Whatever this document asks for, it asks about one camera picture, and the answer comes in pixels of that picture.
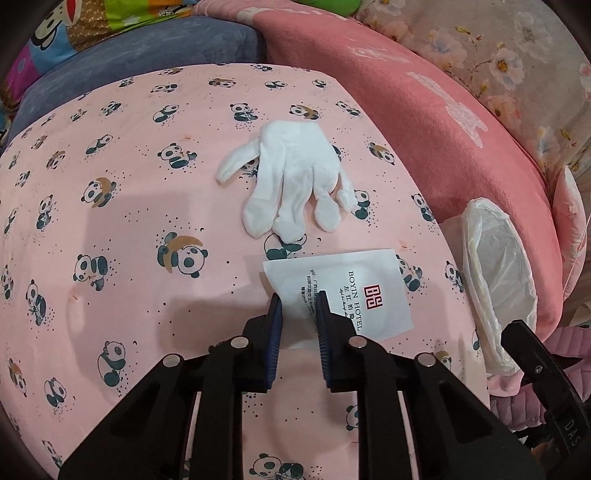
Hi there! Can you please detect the white paper packet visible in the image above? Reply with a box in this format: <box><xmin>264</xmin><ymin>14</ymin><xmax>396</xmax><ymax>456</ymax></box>
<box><xmin>262</xmin><ymin>248</ymin><xmax>414</xmax><ymax>343</ymax></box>

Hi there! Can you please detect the pink blanket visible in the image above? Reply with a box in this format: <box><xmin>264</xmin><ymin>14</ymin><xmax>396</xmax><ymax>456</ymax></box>
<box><xmin>191</xmin><ymin>0</ymin><xmax>566</xmax><ymax>328</ymax></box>

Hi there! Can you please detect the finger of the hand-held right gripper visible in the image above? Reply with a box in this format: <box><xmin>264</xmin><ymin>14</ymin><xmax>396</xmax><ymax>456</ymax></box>
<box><xmin>501</xmin><ymin>320</ymin><xmax>566</xmax><ymax>409</ymax></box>

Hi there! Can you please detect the green plush toy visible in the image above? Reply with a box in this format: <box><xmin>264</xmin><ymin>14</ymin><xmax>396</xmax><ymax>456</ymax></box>
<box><xmin>295</xmin><ymin>0</ymin><xmax>361</xmax><ymax>17</ymax></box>

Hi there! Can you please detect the blue-grey cushion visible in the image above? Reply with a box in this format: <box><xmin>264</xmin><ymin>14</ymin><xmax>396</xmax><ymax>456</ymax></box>
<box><xmin>9</xmin><ymin>30</ymin><xmax>267</xmax><ymax>139</ymax></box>

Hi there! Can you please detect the floral quilt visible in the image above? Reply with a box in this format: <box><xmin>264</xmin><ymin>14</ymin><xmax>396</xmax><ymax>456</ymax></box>
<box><xmin>355</xmin><ymin>0</ymin><xmax>591</xmax><ymax>185</ymax></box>

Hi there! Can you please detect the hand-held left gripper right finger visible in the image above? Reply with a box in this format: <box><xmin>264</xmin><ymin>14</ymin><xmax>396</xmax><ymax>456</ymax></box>
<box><xmin>315</xmin><ymin>291</ymin><xmax>532</xmax><ymax>480</ymax></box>

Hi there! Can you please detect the white glove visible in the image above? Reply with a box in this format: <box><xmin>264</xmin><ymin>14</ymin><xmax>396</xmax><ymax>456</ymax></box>
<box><xmin>216</xmin><ymin>120</ymin><xmax>357</xmax><ymax>244</ymax></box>

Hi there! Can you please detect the white plastic trash bag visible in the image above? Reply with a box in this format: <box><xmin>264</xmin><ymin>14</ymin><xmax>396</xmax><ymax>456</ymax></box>
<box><xmin>455</xmin><ymin>198</ymin><xmax>539</xmax><ymax>376</ymax></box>

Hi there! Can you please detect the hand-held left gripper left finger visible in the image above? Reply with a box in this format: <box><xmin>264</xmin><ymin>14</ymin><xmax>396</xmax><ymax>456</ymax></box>
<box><xmin>58</xmin><ymin>294</ymin><xmax>283</xmax><ymax>480</ymax></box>

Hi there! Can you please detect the pink panda print sheet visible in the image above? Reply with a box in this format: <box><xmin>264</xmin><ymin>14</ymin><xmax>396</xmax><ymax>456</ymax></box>
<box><xmin>0</xmin><ymin>64</ymin><xmax>490</xmax><ymax>480</ymax></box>

